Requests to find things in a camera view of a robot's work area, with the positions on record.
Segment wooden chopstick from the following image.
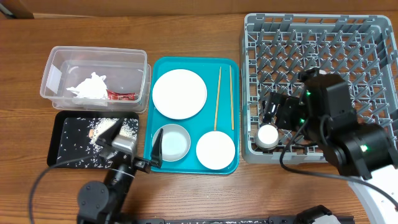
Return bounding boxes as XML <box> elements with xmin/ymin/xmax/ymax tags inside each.
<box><xmin>213</xmin><ymin>67</ymin><xmax>222</xmax><ymax>131</ymax></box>
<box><xmin>229</xmin><ymin>65</ymin><xmax>234</xmax><ymax>130</ymax></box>

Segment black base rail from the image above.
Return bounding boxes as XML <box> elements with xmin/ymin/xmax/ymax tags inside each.
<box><xmin>90</xmin><ymin>205</ymin><xmax>355</xmax><ymax>224</ymax></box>

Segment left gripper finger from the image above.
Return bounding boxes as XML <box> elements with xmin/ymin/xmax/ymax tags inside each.
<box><xmin>95</xmin><ymin>119</ymin><xmax>123</xmax><ymax>146</ymax></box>
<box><xmin>150</xmin><ymin>128</ymin><xmax>164</xmax><ymax>169</ymax></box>

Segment black plastic tray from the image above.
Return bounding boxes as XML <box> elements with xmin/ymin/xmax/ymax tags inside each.
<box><xmin>47</xmin><ymin>111</ymin><xmax>139</xmax><ymax>169</ymax></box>

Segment large white round plate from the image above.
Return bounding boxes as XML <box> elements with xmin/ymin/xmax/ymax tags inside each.
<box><xmin>152</xmin><ymin>69</ymin><xmax>207</xmax><ymax>119</ymax></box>

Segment grey bowl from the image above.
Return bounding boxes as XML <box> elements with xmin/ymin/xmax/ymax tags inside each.
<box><xmin>152</xmin><ymin>124</ymin><xmax>191</xmax><ymax>162</ymax></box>

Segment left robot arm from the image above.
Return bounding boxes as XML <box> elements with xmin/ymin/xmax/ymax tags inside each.
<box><xmin>76</xmin><ymin>119</ymin><xmax>164</xmax><ymax>223</ymax></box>

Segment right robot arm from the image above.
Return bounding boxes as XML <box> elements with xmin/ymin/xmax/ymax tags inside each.
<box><xmin>262</xmin><ymin>67</ymin><xmax>397</xmax><ymax>223</ymax></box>

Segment clear plastic waste bin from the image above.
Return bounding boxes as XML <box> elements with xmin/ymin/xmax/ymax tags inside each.
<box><xmin>40</xmin><ymin>46</ymin><xmax>152</xmax><ymax>113</ymax></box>

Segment small grey cup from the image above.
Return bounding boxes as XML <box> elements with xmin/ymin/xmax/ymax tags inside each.
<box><xmin>254</xmin><ymin>124</ymin><xmax>279</xmax><ymax>149</ymax></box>

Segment pink white bowl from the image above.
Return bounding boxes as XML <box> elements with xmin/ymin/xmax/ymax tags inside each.
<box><xmin>196</xmin><ymin>131</ymin><xmax>236</xmax><ymax>170</ymax></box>

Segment white tissue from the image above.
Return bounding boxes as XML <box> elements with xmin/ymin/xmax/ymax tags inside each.
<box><xmin>67</xmin><ymin>72</ymin><xmax>108</xmax><ymax>100</ymax></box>

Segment red snack wrapper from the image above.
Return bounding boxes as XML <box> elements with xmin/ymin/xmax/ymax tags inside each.
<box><xmin>106</xmin><ymin>90</ymin><xmax>138</xmax><ymax>101</ymax></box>

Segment grey plastic dish rack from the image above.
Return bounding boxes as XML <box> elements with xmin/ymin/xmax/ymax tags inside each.
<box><xmin>240</xmin><ymin>13</ymin><xmax>397</xmax><ymax>164</ymax></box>

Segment pile of rice grains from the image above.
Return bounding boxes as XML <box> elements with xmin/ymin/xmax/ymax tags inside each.
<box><xmin>57</xmin><ymin>117</ymin><xmax>139</xmax><ymax>167</ymax></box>

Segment teal plastic serving tray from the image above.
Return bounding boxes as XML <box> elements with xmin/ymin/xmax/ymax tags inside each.
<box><xmin>144</xmin><ymin>57</ymin><xmax>240</xmax><ymax>175</ymax></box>

